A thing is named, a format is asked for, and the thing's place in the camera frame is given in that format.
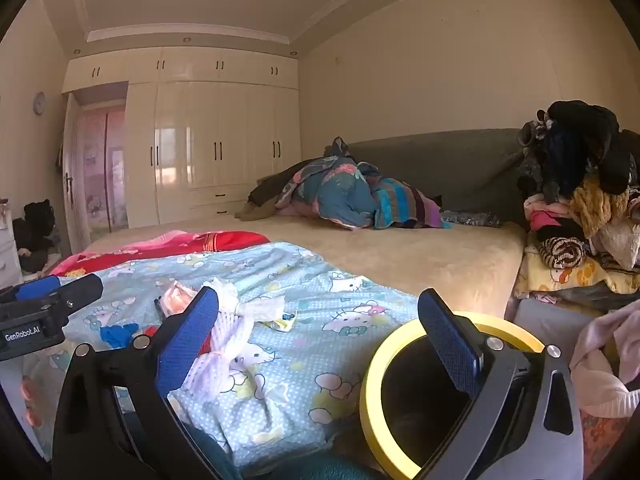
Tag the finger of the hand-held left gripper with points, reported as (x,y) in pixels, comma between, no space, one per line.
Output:
(80,290)
(37,289)

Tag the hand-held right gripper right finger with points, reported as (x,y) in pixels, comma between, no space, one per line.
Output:
(450,345)

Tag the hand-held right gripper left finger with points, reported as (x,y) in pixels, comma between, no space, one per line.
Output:
(187,340)

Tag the yellow trash bin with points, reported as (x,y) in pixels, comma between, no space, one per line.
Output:
(367,410)

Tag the person's left hand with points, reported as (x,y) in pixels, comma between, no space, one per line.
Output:
(27,389)

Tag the pink snack package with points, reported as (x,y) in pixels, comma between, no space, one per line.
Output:
(177,302)

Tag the white mesh bag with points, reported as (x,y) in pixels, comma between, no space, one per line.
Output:
(235,335)

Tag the white drawer cabinet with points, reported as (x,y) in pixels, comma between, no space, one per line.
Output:
(9,250)

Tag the blue crumpled wrapper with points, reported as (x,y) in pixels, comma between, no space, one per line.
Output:
(117,336)

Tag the black bag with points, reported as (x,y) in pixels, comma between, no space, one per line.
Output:
(37,225)

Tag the silver yellow snack wrapper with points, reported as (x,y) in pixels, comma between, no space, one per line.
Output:
(282,324)

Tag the beige bed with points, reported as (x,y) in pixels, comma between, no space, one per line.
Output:
(400,255)

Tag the red blanket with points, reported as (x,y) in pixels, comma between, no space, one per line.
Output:
(225,241)

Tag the pink printed door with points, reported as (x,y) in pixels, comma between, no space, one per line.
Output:
(102,170)

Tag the light blue printed blanket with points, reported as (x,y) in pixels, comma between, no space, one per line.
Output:
(310,310)

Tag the dark patterned cloth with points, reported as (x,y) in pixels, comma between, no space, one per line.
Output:
(470,218)

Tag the yellow printed blanket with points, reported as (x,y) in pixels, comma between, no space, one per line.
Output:
(565,277)

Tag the brown striped cloth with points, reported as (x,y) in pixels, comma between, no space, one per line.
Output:
(562,252)

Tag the light pink cloth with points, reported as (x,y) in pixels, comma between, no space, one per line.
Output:
(600,355)

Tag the pink garment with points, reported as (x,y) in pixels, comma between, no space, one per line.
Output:
(547,217)

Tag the dark brown cloth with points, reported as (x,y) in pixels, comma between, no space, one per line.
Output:
(270,190)

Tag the blue floral quilt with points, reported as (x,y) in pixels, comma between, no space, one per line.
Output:
(340,195)

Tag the orange patterned cloth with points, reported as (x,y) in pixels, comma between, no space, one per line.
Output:
(610,442)

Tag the yellow knitted cloth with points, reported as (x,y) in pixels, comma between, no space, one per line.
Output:
(597,205)

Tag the cream wardrobe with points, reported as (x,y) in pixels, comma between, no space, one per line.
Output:
(200,125)

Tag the black clothing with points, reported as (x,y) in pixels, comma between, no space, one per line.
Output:
(580,140)

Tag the round wall clock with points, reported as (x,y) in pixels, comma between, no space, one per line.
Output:
(39,103)

